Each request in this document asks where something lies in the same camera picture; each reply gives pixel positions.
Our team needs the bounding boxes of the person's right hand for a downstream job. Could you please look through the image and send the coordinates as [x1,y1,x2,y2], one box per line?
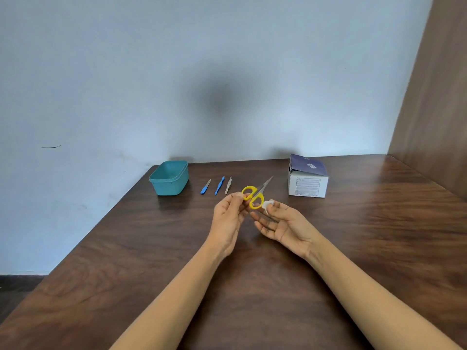
[250,200,323,261]

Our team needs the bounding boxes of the person's left hand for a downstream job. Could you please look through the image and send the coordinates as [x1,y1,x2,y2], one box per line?
[207,193,253,260]

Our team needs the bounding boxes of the yellow handled scissors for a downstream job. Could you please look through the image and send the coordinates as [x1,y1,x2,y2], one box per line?
[242,176,274,210]

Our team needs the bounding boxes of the person's left forearm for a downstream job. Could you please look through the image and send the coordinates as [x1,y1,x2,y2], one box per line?
[109,240,227,350]

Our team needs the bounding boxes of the person's right forearm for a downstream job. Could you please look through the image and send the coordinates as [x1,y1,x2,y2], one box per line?
[305,237,464,350]

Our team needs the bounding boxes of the white box with blue lid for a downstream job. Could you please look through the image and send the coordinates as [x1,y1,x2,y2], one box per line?
[287,154,329,198]

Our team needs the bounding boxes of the teal plastic container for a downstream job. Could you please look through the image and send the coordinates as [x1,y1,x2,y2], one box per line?
[149,160,189,196]

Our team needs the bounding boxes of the brown wooden panel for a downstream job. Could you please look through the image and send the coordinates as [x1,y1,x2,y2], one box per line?
[387,0,467,201]

